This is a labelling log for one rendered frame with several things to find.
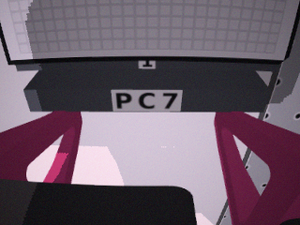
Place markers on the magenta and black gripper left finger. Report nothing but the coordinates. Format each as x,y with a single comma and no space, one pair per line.
21,145

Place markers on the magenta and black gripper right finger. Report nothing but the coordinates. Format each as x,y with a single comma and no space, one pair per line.
279,148

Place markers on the light grey perforated base plate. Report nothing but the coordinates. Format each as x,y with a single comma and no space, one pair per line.
283,111

